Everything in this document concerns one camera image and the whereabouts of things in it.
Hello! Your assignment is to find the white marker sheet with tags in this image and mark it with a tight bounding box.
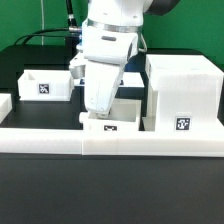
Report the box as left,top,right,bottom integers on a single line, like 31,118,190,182
74,72,144,88

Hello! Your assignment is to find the white U-shaped fence wall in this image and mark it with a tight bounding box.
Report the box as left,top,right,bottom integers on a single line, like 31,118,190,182
0,93,224,158

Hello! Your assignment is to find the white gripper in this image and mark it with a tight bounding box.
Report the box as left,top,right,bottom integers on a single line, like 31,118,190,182
83,26,138,119

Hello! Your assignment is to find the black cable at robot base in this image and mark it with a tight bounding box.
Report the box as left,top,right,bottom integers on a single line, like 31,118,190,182
13,0,82,46

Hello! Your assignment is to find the white drawer cabinet box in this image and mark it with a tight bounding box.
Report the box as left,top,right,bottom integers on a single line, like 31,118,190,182
143,54,224,132

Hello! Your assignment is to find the white drawer with tag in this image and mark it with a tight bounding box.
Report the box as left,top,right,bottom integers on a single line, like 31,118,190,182
79,99,141,132
18,70,74,101

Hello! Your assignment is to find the white drawer front with tag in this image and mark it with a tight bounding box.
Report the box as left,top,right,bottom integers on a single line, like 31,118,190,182
79,99,141,132

